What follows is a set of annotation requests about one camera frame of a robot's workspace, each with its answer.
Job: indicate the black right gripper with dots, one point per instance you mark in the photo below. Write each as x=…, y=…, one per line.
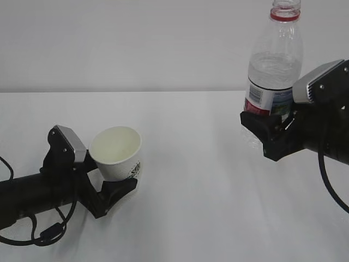
x=316, y=127

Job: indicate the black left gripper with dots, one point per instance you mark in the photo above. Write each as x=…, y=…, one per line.
x=72, y=183

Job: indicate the white paper cup green logo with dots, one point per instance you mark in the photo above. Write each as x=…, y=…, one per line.
x=116, y=151

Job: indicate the clear plastic water bottle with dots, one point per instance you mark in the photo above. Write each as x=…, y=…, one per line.
x=275, y=63

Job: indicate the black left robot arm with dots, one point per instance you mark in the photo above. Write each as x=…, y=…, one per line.
x=23, y=195

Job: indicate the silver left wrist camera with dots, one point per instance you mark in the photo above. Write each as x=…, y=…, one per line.
x=66, y=147

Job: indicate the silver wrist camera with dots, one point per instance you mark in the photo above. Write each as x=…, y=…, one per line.
x=323, y=84
x=66, y=147

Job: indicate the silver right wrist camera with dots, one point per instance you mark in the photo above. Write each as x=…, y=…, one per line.
x=323, y=84

